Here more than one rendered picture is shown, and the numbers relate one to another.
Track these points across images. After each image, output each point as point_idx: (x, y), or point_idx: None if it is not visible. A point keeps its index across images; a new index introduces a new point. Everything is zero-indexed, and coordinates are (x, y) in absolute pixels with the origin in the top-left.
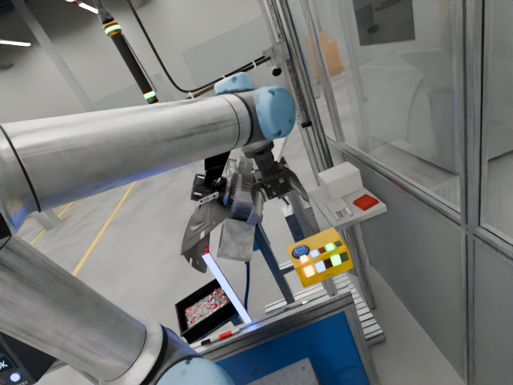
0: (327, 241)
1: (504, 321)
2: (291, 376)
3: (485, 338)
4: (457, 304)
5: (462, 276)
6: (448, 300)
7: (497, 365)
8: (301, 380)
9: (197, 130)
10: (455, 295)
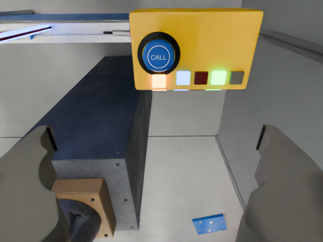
0: (222, 57)
1: (296, 87)
2: (105, 166)
3: (275, 56)
4: (290, 27)
5: (322, 47)
6: (289, 12)
7: (262, 63)
8: (113, 171)
9: None
10: (298, 25)
